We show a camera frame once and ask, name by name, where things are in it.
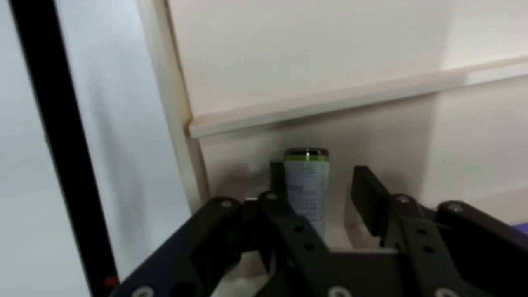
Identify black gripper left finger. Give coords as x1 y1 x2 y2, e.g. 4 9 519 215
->
108 161 334 297

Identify white bottle green bands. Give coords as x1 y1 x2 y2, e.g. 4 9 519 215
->
282 148 333 247

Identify black strip on table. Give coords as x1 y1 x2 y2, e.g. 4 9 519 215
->
6 0 120 297

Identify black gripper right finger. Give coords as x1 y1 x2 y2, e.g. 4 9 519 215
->
351 164 528 297

